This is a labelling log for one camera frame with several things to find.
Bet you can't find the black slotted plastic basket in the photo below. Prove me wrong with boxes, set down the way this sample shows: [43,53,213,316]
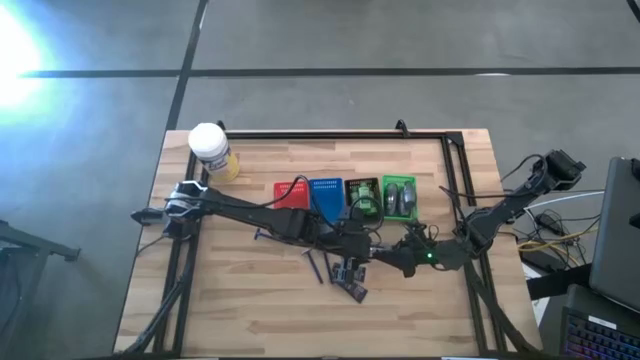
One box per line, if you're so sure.
[344,177,381,219]

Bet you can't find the white-lidded yellow wipes canister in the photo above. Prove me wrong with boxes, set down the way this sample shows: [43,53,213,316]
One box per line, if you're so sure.
[188,122,241,184]

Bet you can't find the red slotted plastic basket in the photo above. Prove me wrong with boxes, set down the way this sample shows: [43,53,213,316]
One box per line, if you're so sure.
[273,180,311,210]

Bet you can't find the black aluminium table frame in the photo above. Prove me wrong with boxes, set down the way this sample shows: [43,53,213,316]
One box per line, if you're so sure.
[124,119,539,356]

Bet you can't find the black metal stand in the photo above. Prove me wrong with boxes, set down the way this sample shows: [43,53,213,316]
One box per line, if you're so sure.
[0,218,82,360]

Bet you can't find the black backlit keyboard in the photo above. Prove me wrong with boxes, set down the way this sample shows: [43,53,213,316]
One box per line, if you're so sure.
[559,284,640,360]

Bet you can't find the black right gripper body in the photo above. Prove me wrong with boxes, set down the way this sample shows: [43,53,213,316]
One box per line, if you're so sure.
[392,237,441,279]

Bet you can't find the white cable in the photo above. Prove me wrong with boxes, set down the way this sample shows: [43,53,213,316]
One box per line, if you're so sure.
[519,191,606,211]

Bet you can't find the blue slotted plastic basket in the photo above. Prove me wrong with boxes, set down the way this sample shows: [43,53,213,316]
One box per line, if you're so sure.
[309,178,346,224]

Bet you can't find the yellow cable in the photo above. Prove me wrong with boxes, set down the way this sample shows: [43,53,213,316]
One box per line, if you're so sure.
[517,229,601,256]

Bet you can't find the green slotted plastic basket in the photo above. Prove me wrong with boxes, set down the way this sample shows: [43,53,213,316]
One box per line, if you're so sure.
[382,174,419,222]

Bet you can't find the grey travel bottle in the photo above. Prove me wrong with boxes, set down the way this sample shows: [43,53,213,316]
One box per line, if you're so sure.
[385,182,400,216]
[402,180,417,211]

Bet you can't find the grey laptop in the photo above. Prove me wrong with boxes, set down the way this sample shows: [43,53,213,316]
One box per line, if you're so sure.
[589,156,640,314]

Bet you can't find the black bolts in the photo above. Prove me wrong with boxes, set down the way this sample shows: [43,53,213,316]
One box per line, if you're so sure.
[301,248,325,285]

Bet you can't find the black power adapter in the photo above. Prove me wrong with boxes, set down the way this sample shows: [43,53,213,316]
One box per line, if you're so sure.
[534,212,564,236]

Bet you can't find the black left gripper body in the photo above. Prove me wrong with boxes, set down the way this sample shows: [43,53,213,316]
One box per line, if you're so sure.
[319,227,374,264]

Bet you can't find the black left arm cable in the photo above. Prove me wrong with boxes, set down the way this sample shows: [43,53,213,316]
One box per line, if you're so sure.
[259,174,386,236]

